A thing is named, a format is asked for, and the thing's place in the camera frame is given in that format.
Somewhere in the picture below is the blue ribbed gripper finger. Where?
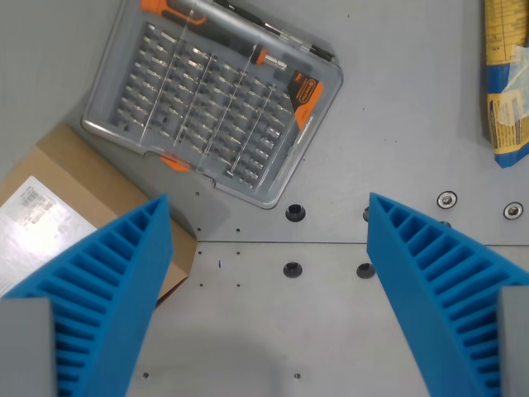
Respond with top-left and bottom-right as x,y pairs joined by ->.
0,193 -> 174,397
366,192 -> 529,397

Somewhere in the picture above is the white printed shipping label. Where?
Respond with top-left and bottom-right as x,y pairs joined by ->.
0,175 -> 101,295

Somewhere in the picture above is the brown cardboard box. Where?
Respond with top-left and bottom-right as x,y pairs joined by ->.
0,123 -> 199,309

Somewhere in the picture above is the clear plastic screwdriver bit case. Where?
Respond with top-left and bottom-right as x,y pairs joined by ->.
80,0 -> 345,210

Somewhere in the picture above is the yellow blue printed package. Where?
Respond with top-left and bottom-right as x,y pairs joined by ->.
484,0 -> 529,170

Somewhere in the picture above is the black thin extension shaft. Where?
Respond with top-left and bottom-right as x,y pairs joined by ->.
212,0 -> 336,61

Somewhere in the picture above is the orange grey screwdriver handle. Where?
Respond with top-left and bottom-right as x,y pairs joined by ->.
139,0 -> 288,72

